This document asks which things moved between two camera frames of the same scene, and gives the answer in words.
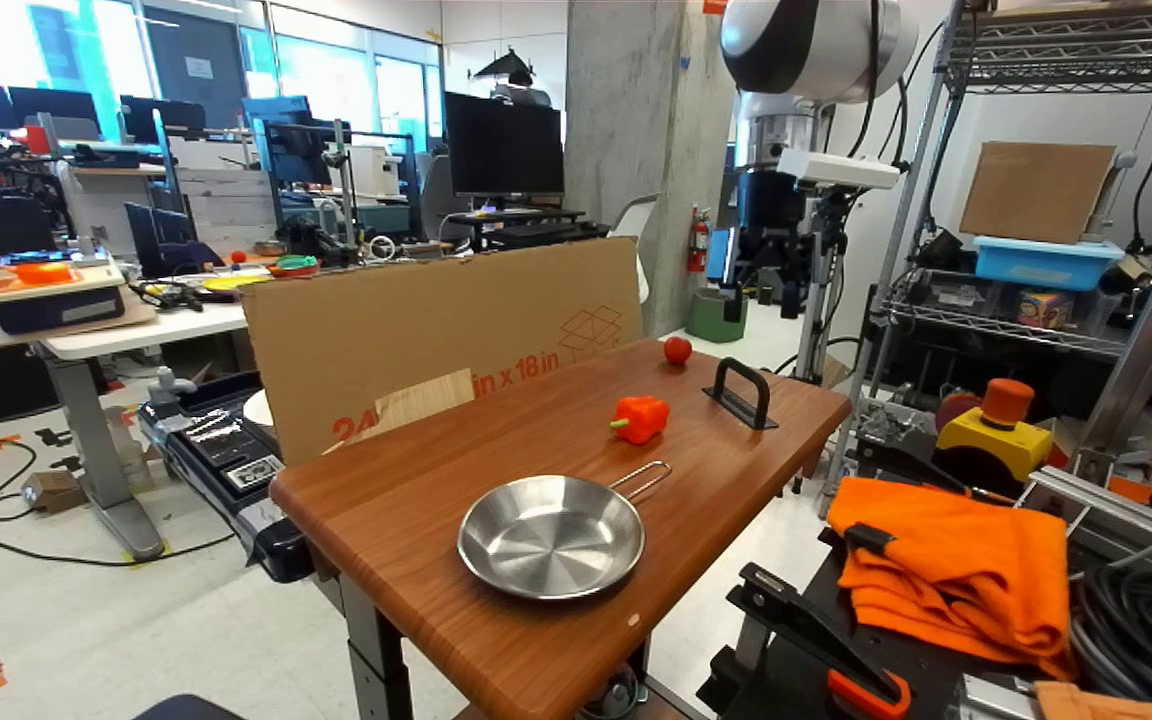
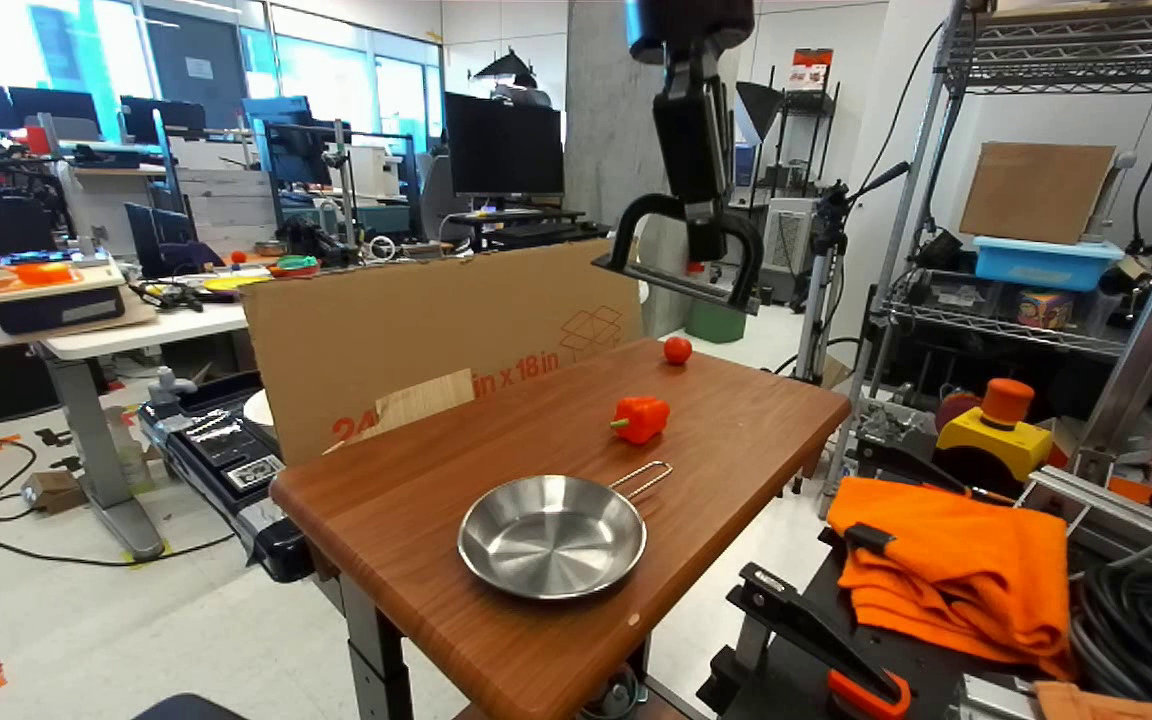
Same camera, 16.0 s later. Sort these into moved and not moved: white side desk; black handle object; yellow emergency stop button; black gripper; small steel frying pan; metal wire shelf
Moved: black handle object; black gripper
Not moved: metal wire shelf; small steel frying pan; yellow emergency stop button; white side desk
